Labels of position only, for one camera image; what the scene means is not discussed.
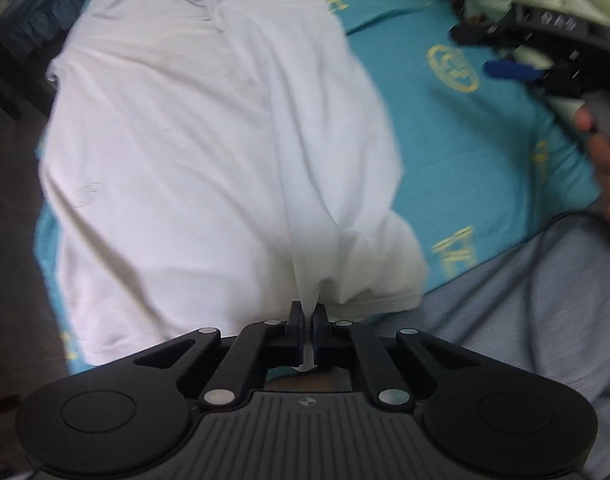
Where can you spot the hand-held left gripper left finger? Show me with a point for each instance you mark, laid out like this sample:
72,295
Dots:
295,332

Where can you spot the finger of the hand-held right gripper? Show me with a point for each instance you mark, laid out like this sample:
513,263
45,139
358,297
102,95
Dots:
510,70
480,35

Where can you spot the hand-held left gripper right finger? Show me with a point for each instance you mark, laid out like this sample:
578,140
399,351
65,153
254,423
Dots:
321,332

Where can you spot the white t-shirt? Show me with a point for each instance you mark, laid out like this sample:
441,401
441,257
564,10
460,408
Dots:
185,160

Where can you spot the teal printed bed sheet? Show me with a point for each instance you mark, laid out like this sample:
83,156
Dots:
460,160

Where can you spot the person's grey shorts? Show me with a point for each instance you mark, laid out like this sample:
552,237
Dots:
510,320

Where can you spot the blue covered chair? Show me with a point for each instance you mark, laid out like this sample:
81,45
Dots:
45,10

